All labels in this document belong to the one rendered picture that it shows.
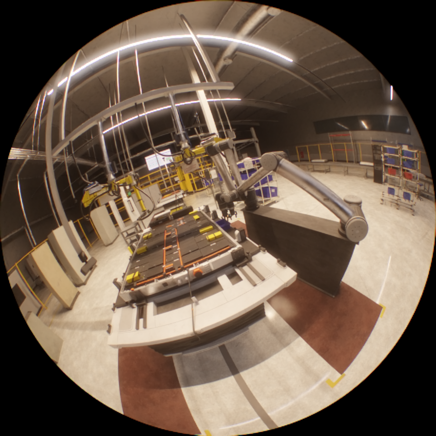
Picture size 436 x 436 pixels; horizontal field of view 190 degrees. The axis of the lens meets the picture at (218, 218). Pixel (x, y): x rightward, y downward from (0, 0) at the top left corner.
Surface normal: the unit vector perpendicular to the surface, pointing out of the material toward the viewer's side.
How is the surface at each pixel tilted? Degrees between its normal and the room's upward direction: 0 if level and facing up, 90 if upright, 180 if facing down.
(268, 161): 90
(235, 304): 0
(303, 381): 0
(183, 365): 0
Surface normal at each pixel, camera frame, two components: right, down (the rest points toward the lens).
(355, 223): -0.73, 0.36
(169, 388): -0.27, -0.89
